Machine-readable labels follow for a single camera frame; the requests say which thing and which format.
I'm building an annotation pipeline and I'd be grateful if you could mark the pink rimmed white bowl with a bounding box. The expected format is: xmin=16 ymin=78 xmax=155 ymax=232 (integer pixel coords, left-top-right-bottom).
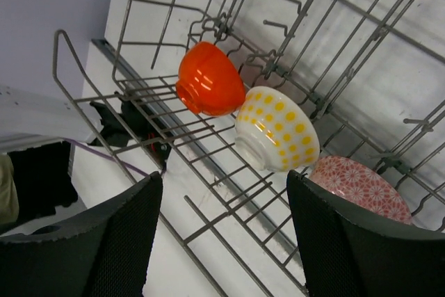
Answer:
xmin=309 ymin=156 xmax=412 ymax=225

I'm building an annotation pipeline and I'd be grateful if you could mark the grey wire dish rack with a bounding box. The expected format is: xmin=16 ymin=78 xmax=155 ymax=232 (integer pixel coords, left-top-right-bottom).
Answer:
xmin=68 ymin=0 xmax=444 ymax=296

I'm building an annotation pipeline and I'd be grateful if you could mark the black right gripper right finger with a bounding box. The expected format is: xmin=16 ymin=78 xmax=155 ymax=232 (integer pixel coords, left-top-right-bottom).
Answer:
xmin=286 ymin=170 xmax=444 ymax=296

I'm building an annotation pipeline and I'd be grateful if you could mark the orange bowl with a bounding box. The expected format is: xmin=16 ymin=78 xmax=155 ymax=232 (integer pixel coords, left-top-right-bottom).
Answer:
xmin=175 ymin=41 xmax=245 ymax=117

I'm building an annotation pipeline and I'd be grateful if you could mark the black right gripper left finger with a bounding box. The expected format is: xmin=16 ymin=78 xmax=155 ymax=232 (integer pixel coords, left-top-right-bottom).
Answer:
xmin=1 ymin=172 xmax=163 ymax=296

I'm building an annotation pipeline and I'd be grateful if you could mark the yellow rimmed white bowl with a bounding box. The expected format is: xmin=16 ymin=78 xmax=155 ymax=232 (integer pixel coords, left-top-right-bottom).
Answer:
xmin=234 ymin=86 xmax=320 ymax=172

